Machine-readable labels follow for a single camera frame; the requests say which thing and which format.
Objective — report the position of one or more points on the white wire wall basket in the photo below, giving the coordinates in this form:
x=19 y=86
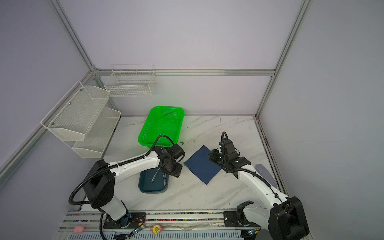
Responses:
x=131 y=81

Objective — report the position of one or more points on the yellow pink round toy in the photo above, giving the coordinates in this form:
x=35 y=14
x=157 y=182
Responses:
x=156 y=229

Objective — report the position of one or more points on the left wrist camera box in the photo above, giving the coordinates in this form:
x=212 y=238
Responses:
x=177 y=152

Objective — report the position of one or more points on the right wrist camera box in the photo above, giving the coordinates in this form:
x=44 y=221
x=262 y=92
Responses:
x=228 y=150

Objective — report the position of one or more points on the aluminium frame post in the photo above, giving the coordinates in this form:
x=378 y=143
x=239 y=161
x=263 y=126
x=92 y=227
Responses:
x=70 y=31

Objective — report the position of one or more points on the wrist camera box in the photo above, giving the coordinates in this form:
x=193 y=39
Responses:
x=228 y=150
x=177 y=152

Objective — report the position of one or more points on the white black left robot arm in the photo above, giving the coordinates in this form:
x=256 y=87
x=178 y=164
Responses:
x=104 y=178

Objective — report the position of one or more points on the white mesh wall shelf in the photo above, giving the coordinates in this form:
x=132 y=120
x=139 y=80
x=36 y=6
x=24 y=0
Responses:
x=83 y=120

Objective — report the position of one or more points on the aluminium front rail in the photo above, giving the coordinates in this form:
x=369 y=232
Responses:
x=177 y=225

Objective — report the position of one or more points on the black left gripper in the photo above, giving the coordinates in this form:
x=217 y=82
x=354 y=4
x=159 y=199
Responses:
x=177 y=172

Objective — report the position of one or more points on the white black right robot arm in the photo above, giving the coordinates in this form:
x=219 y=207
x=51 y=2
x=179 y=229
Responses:
x=282 y=216

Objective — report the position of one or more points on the green plastic perforated basket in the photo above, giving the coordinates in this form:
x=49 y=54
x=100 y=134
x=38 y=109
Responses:
x=162 y=120

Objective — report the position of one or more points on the silver fork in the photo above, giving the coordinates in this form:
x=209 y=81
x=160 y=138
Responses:
x=158 y=175

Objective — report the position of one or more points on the dark blue paper napkin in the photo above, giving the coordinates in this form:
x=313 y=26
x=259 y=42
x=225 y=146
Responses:
x=200 y=165

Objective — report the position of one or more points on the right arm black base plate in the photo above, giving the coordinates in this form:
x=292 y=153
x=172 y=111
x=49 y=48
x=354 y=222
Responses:
x=234 y=219

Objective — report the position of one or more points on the pink toy on rail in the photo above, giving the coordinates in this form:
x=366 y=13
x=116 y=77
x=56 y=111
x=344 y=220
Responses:
x=78 y=230

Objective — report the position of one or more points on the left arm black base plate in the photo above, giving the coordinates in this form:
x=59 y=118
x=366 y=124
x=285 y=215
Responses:
x=130 y=221

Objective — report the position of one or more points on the dark teal plastic tray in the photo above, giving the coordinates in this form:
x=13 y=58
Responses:
x=145 y=185

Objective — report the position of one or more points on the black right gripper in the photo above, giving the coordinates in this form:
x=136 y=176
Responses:
x=211 y=157

